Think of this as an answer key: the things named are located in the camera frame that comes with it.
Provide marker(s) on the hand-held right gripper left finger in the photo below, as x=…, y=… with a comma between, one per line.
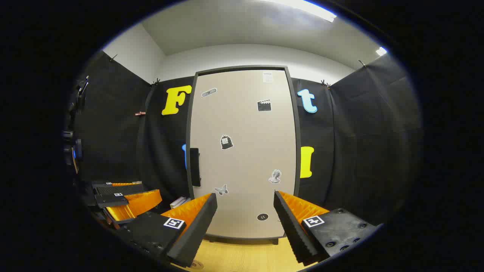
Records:
x=196, y=226

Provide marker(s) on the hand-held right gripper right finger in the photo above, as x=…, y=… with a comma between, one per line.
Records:
x=289, y=223

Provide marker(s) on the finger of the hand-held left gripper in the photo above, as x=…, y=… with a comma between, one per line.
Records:
x=121, y=189
x=113, y=200

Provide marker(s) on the round brown coaster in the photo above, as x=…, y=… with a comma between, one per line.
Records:
x=196, y=264

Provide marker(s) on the white book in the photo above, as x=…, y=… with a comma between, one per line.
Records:
x=177, y=203

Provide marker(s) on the black backdrop cloth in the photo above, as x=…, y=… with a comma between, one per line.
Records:
x=113, y=132

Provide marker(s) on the black cloth clip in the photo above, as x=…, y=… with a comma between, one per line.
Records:
x=113, y=57
x=155, y=81
x=325, y=84
x=362, y=63

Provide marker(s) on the small ceiling light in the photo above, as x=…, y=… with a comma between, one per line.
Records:
x=381, y=51

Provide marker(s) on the long ceiling light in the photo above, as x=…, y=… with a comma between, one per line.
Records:
x=310, y=7

